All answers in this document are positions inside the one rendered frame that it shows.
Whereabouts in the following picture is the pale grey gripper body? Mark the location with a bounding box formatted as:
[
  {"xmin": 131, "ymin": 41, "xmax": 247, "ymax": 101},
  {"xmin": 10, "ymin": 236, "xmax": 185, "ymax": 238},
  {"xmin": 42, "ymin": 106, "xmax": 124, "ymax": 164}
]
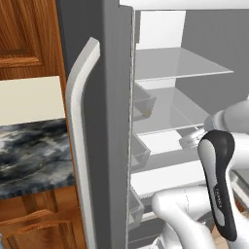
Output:
[{"xmin": 178, "ymin": 126, "xmax": 209, "ymax": 150}]

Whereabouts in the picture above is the glass fridge shelf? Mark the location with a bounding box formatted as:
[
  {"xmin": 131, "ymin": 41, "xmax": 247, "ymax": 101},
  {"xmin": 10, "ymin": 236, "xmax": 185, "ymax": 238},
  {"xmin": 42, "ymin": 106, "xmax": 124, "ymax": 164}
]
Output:
[
  {"xmin": 131, "ymin": 87, "xmax": 212, "ymax": 136},
  {"xmin": 133, "ymin": 47, "xmax": 234, "ymax": 83}
]

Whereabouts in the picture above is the white fridge drawer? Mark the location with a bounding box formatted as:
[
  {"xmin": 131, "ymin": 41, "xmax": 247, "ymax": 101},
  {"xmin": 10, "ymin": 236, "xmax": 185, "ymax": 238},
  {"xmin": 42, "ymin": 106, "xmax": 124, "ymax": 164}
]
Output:
[{"xmin": 129, "ymin": 160, "xmax": 209, "ymax": 199}]

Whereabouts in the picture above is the clear fridge door bin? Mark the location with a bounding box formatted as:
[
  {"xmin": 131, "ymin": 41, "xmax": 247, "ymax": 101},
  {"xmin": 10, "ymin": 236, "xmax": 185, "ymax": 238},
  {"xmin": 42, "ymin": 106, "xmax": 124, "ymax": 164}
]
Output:
[
  {"xmin": 131, "ymin": 82, "xmax": 158, "ymax": 123},
  {"xmin": 127, "ymin": 187, "xmax": 146, "ymax": 231},
  {"xmin": 130, "ymin": 133, "xmax": 152, "ymax": 167}
]

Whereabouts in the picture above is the grey fridge door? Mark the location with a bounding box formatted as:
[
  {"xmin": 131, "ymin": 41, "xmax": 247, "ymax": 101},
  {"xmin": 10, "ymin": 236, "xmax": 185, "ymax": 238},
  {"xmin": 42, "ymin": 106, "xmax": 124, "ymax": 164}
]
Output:
[{"xmin": 55, "ymin": 0, "xmax": 136, "ymax": 249}]

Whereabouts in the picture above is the grey fridge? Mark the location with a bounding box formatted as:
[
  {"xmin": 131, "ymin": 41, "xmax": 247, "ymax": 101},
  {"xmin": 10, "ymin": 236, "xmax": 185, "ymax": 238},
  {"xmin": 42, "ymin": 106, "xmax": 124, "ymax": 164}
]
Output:
[{"xmin": 119, "ymin": 0, "xmax": 249, "ymax": 249}]

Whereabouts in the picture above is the wooden drawer front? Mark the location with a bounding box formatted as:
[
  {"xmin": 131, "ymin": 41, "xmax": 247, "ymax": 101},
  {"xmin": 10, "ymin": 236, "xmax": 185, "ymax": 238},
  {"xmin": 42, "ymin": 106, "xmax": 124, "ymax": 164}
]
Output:
[{"xmin": 0, "ymin": 185, "xmax": 81, "ymax": 226}]

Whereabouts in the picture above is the wooden base cupboard door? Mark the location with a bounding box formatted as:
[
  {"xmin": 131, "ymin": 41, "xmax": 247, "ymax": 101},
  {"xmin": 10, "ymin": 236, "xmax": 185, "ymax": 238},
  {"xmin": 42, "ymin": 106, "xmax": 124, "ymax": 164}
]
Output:
[{"xmin": 0, "ymin": 217, "xmax": 88, "ymax": 249}]

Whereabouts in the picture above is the white fridge door handle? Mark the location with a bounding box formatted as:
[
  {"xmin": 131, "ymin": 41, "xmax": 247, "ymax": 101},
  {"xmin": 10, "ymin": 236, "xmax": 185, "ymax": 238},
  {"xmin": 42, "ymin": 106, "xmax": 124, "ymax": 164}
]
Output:
[{"xmin": 65, "ymin": 36, "xmax": 101, "ymax": 249}]

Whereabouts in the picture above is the wooden cupboard door handle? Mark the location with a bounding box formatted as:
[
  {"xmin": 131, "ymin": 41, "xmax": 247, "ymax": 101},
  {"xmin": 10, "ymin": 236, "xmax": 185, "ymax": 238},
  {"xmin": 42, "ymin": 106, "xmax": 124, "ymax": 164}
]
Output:
[{"xmin": 9, "ymin": 219, "xmax": 74, "ymax": 239}]

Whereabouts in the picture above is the wooden drawer handle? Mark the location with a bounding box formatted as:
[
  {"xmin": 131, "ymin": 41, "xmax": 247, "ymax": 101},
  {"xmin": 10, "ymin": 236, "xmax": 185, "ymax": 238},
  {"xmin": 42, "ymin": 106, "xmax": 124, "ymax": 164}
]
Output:
[{"xmin": 0, "ymin": 208, "xmax": 55, "ymax": 229}]

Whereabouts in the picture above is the wooden wall cupboard door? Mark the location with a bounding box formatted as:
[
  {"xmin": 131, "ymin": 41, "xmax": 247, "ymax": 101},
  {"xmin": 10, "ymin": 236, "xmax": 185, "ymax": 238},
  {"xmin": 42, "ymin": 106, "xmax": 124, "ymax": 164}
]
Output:
[{"xmin": 0, "ymin": 0, "xmax": 68, "ymax": 81}]

